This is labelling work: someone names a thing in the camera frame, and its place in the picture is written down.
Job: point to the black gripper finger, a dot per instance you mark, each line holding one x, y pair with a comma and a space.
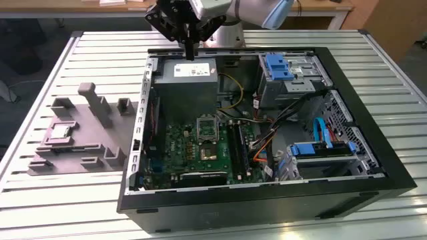
214, 27
160, 22

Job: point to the silver CPU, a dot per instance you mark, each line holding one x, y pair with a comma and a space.
60, 131

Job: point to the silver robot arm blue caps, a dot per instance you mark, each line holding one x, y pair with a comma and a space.
230, 32

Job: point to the CPU socket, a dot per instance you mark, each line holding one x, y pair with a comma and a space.
208, 153

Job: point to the white box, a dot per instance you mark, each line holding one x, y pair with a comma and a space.
112, 2

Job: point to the grey power supply unit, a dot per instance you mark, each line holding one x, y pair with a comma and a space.
187, 97

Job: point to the silver disk bay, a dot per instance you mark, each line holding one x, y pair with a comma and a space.
301, 86

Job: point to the black office chair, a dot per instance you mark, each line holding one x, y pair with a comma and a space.
20, 45

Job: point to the black RAM slot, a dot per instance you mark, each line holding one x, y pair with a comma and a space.
243, 150
235, 150

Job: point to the green motherboard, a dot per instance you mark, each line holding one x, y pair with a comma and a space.
176, 150

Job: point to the grey parts rack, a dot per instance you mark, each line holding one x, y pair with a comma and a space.
90, 140

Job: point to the wooden cabinet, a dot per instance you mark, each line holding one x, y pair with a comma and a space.
390, 25

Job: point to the hard disk in blue carrier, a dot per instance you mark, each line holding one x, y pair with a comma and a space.
305, 149

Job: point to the blue board connector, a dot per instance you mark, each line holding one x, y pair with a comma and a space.
158, 167

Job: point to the RAM stick blue label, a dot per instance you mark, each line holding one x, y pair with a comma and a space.
68, 150

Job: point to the black graphics card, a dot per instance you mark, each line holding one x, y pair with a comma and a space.
202, 176

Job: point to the silver disk bay cage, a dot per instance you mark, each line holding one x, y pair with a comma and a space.
363, 162

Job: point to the black PC case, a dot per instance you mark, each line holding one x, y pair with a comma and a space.
234, 210

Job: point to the grey box camera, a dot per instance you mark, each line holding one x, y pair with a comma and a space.
210, 8

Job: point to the blue plastic drive bracket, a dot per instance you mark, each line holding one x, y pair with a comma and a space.
277, 66

